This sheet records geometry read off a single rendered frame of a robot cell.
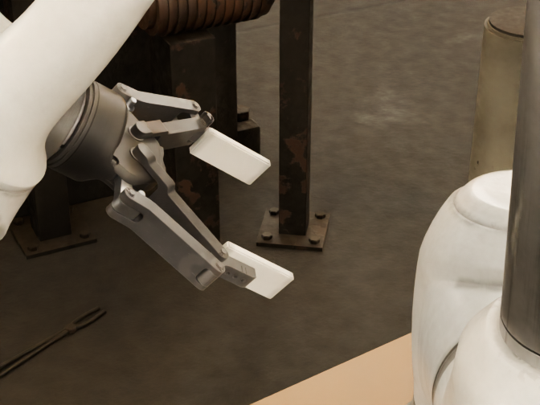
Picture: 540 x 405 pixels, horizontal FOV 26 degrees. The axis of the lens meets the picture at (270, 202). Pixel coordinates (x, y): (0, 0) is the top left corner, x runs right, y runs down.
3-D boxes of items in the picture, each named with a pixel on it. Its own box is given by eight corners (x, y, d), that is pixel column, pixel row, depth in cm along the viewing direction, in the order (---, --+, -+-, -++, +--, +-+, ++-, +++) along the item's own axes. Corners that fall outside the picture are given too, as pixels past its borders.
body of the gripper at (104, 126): (90, 123, 84) (190, 175, 89) (87, 51, 90) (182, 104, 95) (31, 186, 87) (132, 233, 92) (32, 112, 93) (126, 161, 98)
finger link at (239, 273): (206, 243, 90) (210, 272, 88) (255, 267, 93) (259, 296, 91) (194, 255, 91) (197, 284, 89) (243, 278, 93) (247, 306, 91)
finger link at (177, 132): (114, 166, 93) (104, 153, 93) (188, 149, 103) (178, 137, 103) (144, 136, 91) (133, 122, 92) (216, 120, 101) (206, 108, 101)
